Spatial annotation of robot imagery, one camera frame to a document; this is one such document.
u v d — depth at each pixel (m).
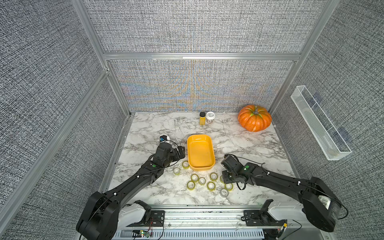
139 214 0.61
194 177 0.87
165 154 0.65
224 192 0.82
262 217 0.65
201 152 0.99
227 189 0.82
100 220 0.40
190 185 0.84
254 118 1.00
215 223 0.73
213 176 0.87
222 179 0.79
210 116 1.09
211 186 0.84
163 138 0.75
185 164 0.92
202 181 0.86
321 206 0.41
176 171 0.90
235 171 0.65
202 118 1.09
